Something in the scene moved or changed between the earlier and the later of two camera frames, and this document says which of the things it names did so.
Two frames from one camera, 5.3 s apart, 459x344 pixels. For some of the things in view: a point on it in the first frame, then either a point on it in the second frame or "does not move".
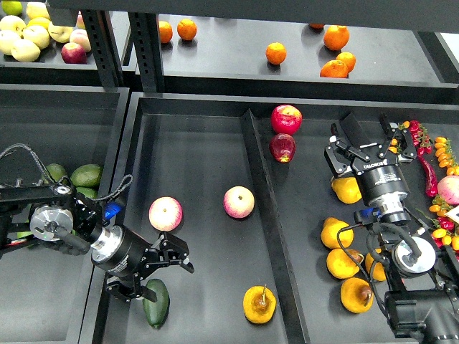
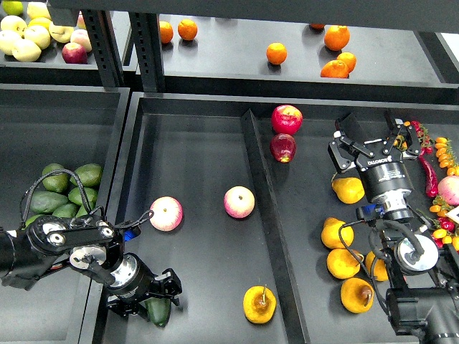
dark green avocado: x=157 y=312 does not move
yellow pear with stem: x=259 y=304 does not move
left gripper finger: x=130 y=287 to x=122 y=305
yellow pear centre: x=341 y=264 does not move
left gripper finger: x=176 y=250 to x=168 y=284
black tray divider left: x=284 y=284 does not move
